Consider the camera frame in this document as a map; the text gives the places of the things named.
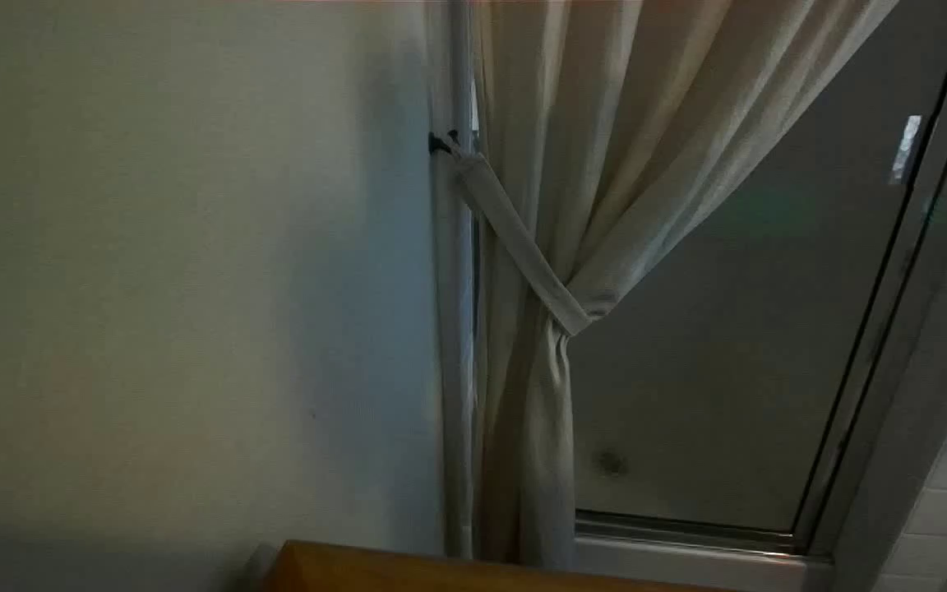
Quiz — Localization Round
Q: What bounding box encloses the cream curtain tie-back strap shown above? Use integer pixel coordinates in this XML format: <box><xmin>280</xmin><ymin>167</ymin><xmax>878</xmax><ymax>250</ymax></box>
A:
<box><xmin>448</xmin><ymin>148</ymin><xmax>599</xmax><ymax>340</ymax></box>

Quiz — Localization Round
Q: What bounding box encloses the cream fabric curtain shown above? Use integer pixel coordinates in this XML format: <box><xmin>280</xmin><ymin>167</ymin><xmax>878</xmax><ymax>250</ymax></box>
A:
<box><xmin>462</xmin><ymin>0</ymin><xmax>899</xmax><ymax>570</ymax></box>

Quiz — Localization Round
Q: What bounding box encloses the wooden table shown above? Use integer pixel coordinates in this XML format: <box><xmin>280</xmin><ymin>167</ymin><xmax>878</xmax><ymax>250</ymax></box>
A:
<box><xmin>258</xmin><ymin>538</ymin><xmax>715</xmax><ymax>592</ymax></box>

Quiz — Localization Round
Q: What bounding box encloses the small black wall hook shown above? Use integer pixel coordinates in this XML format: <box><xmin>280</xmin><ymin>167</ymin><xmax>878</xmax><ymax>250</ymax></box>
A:
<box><xmin>429</xmin><ymin>131</ymin><xmax>462</xmax><ymax>155</ymax></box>

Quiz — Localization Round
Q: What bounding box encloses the white vertical wall pipe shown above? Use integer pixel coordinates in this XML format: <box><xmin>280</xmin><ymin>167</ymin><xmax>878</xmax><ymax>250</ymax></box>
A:
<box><xmin>423</xmin><ymin>0</ymin><xmax>476</xmax><ymax>560</ymax></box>

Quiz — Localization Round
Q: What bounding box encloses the glass door with frame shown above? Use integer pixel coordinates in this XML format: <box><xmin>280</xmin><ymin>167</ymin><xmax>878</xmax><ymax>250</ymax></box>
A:
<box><xmin>573</xmin><ymin>0</ymin><xmax>947</xmax><ymax>592</ymax></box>

